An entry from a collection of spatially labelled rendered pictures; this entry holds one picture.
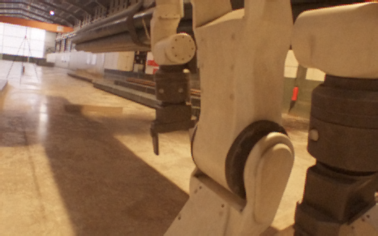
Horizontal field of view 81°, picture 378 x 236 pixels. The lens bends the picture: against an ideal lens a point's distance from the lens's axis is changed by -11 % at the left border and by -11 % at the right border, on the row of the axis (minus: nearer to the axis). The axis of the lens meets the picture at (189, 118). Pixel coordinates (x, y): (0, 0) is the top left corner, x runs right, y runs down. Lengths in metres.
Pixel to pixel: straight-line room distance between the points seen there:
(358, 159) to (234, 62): 0.22
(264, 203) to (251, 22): 0.28
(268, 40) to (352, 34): 0.17
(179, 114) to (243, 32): 0.31
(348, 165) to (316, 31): 0.13
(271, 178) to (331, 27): 0.24
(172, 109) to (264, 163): 0.29
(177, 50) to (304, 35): 0.33
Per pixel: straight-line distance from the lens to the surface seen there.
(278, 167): 0.42
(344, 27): 0.26
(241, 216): 0.43
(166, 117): 0.60
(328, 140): 0.26
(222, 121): 0.41
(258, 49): 0.39
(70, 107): 4.22
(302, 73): 10.27
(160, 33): 0.65
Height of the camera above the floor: 0.73
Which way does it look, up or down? 9 degrees down
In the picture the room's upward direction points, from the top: 9 degrees clockwise
